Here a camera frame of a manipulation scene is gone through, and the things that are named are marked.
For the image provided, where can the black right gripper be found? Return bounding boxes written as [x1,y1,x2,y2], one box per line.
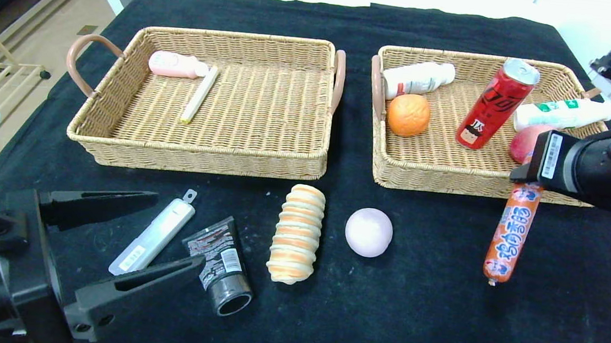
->
[507,127,611,205]

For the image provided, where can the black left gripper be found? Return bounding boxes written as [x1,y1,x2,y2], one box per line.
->
[0,178,212,343]

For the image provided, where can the orange sausage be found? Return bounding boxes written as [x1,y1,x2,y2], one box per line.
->
[482,149,547,290]

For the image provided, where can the red soda can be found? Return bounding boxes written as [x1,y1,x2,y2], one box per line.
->
[455,53,542,155]

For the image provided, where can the pale pink round bun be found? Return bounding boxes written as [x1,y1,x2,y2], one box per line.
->
[342,206,396,260]

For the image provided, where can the striped bread roll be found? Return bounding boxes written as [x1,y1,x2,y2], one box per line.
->
[265,182,328,287]

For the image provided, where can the red apple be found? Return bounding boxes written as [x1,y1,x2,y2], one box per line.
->
[507,121,559,167]

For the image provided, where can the grey toothbrush case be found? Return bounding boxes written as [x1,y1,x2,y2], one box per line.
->
[109,183,198,282]

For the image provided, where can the white bottle with green label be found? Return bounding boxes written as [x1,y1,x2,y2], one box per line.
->
[511,92,611,140]

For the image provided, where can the black cosmetic tube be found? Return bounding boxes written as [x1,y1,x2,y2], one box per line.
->
[176,213,261,319]

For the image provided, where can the orange fruit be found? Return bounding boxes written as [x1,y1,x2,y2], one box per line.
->
[385,92,432,140]

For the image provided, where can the white bottle with red label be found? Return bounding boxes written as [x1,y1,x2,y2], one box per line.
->
[381,57,457,106]

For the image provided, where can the cream stick with yellow end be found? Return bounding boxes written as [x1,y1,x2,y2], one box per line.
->
[179,63,220,127]

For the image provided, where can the small pink bottle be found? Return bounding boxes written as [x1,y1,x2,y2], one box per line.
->
[147,50,211,81]

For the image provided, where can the cream metal rack with wheels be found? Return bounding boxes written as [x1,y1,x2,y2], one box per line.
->
[0,8,57,133]

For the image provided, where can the wicker basket with pink handles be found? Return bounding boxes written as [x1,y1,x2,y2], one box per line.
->
[360,43,611,208]
[57,18,349,186]

